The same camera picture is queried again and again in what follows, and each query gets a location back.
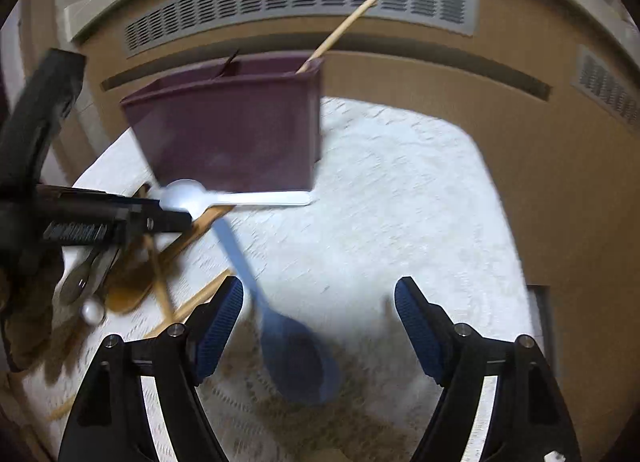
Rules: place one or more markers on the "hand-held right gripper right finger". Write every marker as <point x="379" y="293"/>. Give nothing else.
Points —
<point x="417" y="337"/>

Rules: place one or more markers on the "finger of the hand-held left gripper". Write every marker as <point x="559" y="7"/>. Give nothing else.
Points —
<point x="100" y="197"/>
<point x="160" y="222"/>

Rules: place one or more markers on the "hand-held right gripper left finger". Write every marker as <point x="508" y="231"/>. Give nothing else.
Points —
<point x="220" y="332"/>

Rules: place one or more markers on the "metal utensil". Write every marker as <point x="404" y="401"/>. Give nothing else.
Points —
<point x="82" y="279"/>

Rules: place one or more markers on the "blue plastic spoon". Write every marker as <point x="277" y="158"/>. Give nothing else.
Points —
<point x="300" y="362"/>

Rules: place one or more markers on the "white plastic spoon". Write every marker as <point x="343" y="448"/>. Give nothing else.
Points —
<point x="260" y="198"/>

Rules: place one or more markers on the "purple plastic utensil holder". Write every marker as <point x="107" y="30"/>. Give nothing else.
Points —
<point x="225" y="131"/>

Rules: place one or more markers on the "white round-ended utensil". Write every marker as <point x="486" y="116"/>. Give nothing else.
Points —
<point x="93" y="312"/>

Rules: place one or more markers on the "black pointed utensil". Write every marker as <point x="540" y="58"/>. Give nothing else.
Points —
<point x="229" y="64"/>

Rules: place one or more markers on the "person's left hand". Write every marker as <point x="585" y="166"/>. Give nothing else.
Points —
<point x="30" y="317"/>

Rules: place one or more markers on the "white lace mat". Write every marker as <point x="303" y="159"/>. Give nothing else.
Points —
<point x="400" y="217"/>

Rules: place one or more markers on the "beige kitchen cabinet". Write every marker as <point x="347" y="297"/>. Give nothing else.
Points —
<point x="550" y="192"/>

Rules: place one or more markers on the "short grey vent grille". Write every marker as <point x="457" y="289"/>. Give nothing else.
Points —
<point x="605" y="86"/>

